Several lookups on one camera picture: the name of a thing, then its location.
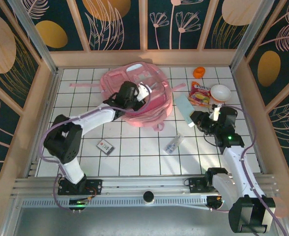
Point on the clear plastic pencil case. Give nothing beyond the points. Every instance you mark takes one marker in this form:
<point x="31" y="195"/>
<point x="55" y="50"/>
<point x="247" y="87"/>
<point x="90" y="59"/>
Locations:
<point x="174" y="145"/>

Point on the pink backpack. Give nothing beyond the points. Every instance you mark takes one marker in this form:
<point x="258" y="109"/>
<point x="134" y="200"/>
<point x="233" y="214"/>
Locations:
<point x="156" y="108"/>

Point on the small white card box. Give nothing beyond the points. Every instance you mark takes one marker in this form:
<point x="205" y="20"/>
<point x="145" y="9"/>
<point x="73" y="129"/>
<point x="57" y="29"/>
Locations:
<point x="105" y="147"/>

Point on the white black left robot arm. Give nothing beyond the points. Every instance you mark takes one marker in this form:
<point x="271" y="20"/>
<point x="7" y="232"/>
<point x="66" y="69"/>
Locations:
<point x="95" y="120"/>

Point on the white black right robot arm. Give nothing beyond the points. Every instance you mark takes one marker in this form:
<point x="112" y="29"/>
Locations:
<point x="238" y="167"/>

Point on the red snack packet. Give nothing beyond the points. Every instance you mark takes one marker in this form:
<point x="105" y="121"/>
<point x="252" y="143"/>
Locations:
<point x="199" y="94"/>

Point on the white orange bowl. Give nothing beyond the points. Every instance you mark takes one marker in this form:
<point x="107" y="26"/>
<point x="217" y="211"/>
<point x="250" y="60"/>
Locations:
<point x="220" y="92"/>

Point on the small orange toy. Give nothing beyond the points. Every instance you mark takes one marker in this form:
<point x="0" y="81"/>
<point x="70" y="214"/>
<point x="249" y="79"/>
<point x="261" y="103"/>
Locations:
<point x="199" y="72"/>

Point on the black controller box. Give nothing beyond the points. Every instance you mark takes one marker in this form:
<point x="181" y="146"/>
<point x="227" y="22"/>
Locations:
<point x="78" y="204"/>
<point x="213" y="202"/>

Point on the black round knob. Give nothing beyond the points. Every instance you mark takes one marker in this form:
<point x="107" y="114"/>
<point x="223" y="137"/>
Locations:
<point x="148" y="196"/>

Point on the translucent pink cup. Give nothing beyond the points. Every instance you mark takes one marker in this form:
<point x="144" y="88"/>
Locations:
<point x="280" y="207"/>

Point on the grey metal base sheet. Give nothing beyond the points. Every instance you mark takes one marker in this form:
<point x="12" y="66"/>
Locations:
<point x="134" y="221"/>

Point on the aluminium table side rail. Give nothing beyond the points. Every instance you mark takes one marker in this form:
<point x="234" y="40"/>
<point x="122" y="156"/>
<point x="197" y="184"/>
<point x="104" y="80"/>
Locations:
<point x="44" y="118"/>
<point x="241" y="98"/>

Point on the long aluminium base rail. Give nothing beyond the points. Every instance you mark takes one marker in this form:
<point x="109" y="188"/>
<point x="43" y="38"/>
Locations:
<point x="134" y="185"/>

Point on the aluminium corner post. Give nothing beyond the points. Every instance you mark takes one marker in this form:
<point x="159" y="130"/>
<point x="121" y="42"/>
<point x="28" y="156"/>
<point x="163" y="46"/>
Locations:
<point x="34" y="37"/>
<point x="251" y="37"/>

